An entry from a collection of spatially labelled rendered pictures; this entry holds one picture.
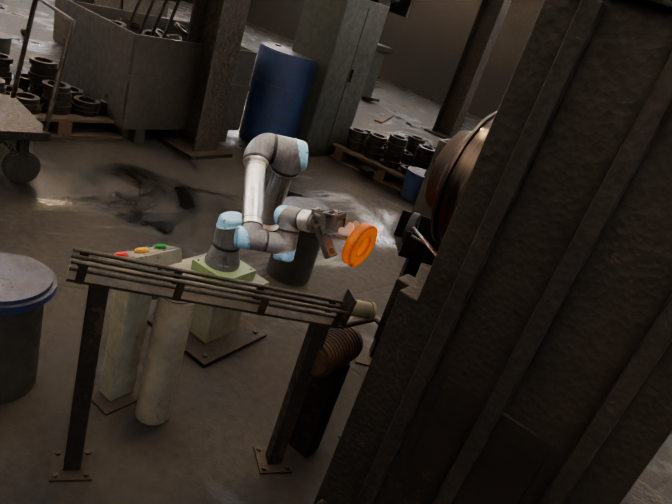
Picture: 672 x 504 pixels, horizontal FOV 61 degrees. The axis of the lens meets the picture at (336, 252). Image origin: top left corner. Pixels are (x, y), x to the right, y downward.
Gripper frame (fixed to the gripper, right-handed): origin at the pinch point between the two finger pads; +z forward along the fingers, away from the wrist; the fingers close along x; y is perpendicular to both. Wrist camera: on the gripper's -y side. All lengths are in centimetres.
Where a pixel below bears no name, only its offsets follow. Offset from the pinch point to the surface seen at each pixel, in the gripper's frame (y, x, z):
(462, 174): 25.1, 4.6, 30.2
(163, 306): -23, -45, -44
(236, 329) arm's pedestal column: -64, 22, -78
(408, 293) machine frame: -5.0, -21.4, 29.5
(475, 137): 35.5, 10.5, 30.4
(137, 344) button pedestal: -44, -41, -64
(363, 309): -19.0, -10.2, 8.9
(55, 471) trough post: -69, -79, -54
